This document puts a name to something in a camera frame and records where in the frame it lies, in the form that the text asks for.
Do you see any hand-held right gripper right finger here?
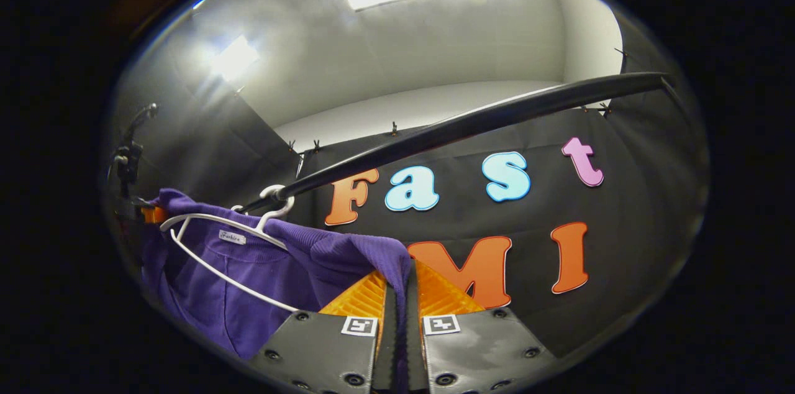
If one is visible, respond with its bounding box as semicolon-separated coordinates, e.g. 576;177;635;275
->
406;260;558;394

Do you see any black metal clothes rack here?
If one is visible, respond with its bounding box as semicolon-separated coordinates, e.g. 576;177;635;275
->
239;72;681;214

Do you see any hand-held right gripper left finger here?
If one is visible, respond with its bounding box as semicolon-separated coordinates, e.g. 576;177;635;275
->
248;270;399;394

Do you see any purple corduroy jacket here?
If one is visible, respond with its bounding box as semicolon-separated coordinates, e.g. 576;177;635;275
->
140;188;414;394

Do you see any black backdrop cloth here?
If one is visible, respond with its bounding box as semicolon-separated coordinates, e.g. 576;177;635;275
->
102;27;709;360

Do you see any row of black backdrop clips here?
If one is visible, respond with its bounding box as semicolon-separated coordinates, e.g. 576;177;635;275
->
286;46;629;155

